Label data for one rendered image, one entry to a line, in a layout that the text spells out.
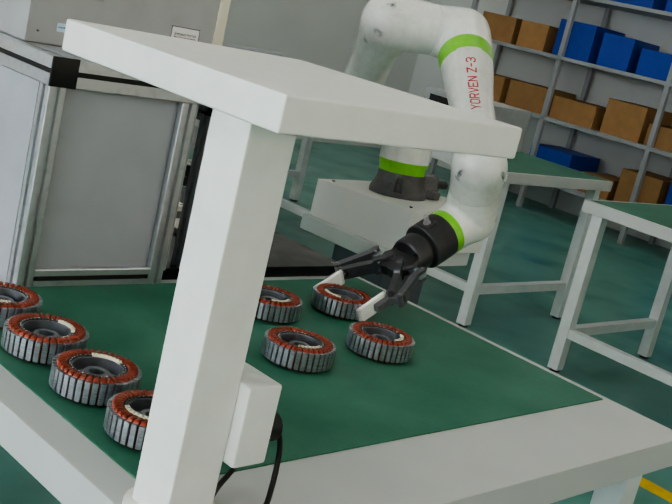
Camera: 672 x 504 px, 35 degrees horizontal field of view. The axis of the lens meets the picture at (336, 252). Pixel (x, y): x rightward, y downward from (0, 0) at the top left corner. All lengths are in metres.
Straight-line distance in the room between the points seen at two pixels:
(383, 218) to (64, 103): 1.10
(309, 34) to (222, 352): 8.53
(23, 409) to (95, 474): 0.17
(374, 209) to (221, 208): 1.61
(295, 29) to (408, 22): 7.12
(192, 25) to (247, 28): 7.11
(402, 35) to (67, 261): 0.92
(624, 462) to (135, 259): 0.86
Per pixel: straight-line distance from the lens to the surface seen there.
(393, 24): 2.28
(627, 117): 8.55
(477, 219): 2.05
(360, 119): 0.97
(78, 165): 1.72
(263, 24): 9.14
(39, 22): 1.78
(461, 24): 2.30
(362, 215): 2.61
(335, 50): 9.76
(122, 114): 1.74
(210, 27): 1.96
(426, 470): 1.37
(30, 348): 1.42
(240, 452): 1.09
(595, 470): 1.59
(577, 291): 4.51
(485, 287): 4.89
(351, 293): 1.95
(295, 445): 1.34
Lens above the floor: 1.29
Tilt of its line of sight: 13 degrees down
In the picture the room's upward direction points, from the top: 14 degrees clockwise
